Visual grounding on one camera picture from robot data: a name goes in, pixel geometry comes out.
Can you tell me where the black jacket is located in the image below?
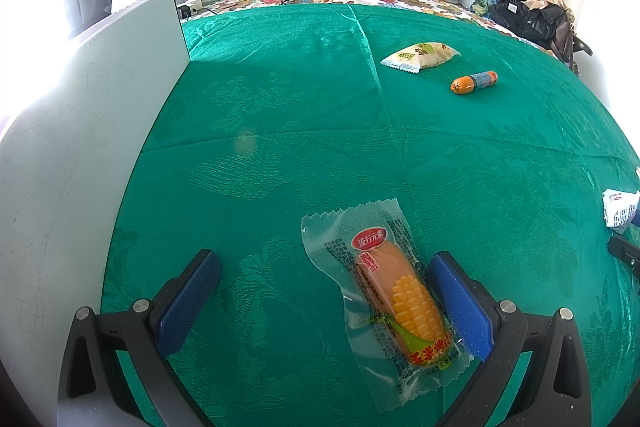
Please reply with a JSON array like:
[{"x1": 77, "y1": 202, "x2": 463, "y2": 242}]
[{"x1": 492, "y1": 0, "x2": 571, "y2": 42}]

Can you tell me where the white printed snack packet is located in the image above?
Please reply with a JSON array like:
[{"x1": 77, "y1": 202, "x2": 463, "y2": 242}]
[{"x1": 601, "y1": 188, "x2": 640, "y2": 234}]

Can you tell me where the green bedspread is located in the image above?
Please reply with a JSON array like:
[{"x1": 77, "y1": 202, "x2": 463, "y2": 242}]
[{"x1": 100, "y1": 2, "x2": 640, "y2": 427}]

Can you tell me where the brown bag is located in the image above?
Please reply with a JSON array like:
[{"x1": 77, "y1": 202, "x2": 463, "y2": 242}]
[{"x1": 550, "y1": 7, "x2": 593, "y2": 70}]

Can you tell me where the white board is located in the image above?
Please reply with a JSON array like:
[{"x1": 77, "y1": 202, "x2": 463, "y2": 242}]
[{"x1": 0, "y1": 0, "x2": 191, "y2": 408}]

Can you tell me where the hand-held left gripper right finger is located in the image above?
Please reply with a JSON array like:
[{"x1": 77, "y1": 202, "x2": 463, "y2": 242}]
[{"x1": 429, "y1": 251, "x2": 586, "y2": 427}]

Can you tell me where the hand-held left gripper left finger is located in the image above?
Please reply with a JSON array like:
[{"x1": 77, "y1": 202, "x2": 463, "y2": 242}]
[{"x1": 56, "y1": 248, "x2": 222, "y2": 427}]

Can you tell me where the corn sausage clear packet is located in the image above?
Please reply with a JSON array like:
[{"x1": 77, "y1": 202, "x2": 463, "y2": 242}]
[{"x1": 301, "y1": 198, "x2": 475, "y2": 414}]

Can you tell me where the pale green snack packet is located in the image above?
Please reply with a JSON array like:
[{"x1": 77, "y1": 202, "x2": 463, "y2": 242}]
[{"x1": 380, "y1": 42, "x2": 461, "y2": 74}]

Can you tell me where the orange sausage stick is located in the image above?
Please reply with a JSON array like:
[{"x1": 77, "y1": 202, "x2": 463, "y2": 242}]
[{"x1": 451, "y1": 71, "x2": 498, "y2": 95}]

